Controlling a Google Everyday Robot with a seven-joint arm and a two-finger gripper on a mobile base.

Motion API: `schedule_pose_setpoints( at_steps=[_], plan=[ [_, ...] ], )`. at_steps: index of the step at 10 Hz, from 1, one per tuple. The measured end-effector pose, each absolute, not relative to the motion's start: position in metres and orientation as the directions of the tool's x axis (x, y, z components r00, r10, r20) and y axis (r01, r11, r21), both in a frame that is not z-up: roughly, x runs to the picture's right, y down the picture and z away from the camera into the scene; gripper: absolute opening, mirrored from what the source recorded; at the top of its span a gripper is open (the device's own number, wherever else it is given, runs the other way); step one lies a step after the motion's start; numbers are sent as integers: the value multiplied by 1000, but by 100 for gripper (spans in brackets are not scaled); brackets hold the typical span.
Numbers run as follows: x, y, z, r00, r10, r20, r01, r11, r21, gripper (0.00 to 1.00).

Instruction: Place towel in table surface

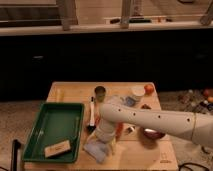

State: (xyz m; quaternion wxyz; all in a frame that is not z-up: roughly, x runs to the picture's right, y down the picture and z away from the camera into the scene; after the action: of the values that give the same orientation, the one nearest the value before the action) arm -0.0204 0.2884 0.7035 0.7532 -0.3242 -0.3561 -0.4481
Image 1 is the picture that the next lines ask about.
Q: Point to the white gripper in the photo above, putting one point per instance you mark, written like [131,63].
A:
[105,132]

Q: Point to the light blue towel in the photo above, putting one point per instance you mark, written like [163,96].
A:
[97,149]

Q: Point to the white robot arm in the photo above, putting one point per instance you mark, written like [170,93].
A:
[194,127]

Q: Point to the orange carrot toy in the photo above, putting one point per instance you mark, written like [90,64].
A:
[119,130]

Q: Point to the blue small cup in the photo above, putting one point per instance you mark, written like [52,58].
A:
[129,101]

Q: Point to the green plastic tray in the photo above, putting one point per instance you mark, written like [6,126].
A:
[55,123]

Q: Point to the dark red bowl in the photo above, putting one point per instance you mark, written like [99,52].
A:
[152,134]

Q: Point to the green metal can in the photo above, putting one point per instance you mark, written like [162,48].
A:
[100,93]

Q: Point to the white small bowl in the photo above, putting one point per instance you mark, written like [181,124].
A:
[138,91]

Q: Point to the orange fruit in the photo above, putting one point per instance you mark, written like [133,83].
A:
[149,89]

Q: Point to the black chair back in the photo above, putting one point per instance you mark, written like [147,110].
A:
[15,155]

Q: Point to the wooden table leg left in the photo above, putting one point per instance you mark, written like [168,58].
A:
[67,13]

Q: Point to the wooden table leg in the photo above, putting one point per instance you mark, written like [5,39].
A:
[125,14]
[67,13]

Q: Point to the wooden table leg middle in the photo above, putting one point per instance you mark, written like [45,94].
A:
[125,14]

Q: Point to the white handled brush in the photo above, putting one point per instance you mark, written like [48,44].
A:
[91,126]

